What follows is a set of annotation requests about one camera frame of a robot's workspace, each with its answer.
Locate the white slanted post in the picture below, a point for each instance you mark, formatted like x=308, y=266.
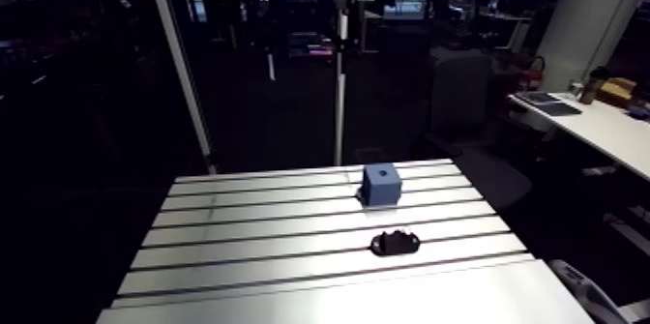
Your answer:
x=180, y=62

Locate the dark office chair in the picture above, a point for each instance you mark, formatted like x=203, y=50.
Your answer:
x=462, y=112

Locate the white desk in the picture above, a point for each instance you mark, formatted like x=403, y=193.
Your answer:
x=604, y=128

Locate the white upright post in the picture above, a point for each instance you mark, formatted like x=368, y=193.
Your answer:
x=340, y=87

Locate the brown cardboard box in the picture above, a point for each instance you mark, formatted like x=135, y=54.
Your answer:
x=617, y=90

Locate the grey chair armrest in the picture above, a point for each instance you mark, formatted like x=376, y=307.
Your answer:
x=584, y=290

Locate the dark blue-grey block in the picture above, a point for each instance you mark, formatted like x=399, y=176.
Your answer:
x=382, y=189

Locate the black oval holder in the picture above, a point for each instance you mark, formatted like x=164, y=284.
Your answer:
x=395, y=243

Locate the dark drinking bottle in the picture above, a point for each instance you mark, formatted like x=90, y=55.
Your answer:
x=592, y=85

